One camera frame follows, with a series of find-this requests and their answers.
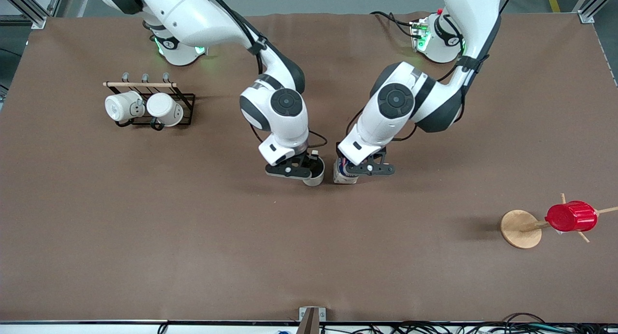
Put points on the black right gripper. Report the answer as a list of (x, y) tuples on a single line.
[(307, 158)]

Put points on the grey ceramic mug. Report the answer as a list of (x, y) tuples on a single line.
[(314, 181)]

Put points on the blue and white milk carton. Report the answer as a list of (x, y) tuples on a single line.
[(344, 178)]

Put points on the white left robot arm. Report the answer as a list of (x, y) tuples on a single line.
[(396, 102)]

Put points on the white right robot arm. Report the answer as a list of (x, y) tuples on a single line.
[(193, 15)]

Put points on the red plastic cup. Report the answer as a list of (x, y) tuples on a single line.
[(572, 216)]

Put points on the white mug with printed base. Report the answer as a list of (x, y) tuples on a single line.
[(120, 107)]

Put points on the wooden mug tree stand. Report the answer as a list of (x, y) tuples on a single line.
[(520, 229)]

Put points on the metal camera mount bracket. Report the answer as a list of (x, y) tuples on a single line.
[(311, 322)]

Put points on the white table edge rail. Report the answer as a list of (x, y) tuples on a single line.
[(72, 328)]

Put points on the aluminium frame profile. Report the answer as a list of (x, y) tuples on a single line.
[(29, 10), (591, 10)]

